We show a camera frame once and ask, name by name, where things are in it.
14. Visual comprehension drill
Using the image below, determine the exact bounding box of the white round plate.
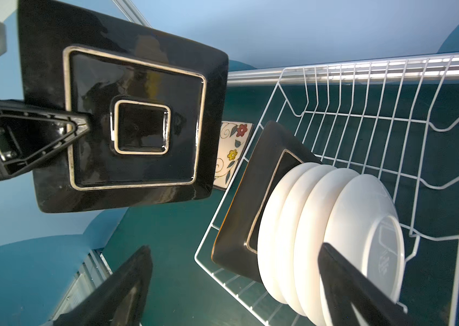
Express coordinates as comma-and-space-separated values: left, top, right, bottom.
257, 162, 320, 304
293, 168, 358, 325
276, 163, 335, 316
324, 174, 404, 303

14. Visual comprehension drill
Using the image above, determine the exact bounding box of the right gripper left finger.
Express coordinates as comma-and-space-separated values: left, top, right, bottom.
52, 245, 153, 325

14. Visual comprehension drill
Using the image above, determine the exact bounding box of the black square floral plate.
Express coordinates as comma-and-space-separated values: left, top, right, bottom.
17, 1, 229, 213
213, 121, 253, 190

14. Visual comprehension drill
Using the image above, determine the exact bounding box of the front aluminium rail bed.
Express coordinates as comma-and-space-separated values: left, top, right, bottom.
48, 249, 113, 323

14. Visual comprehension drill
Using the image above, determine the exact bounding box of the rear aluminium frame rail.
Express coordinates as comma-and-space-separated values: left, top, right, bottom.
227, 52, 459, 86

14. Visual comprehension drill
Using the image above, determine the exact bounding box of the white wire dish rack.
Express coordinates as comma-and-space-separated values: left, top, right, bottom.
194, 79, 459, 325

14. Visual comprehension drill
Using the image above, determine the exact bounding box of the left aluminium frame post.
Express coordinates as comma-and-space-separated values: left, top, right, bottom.
113, 0, 151, 28

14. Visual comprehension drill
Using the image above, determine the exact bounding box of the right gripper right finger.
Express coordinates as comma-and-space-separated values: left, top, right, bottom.
318, 243, 414, 325

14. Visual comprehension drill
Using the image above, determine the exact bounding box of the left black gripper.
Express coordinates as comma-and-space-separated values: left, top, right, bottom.
0, 100, 91, 181

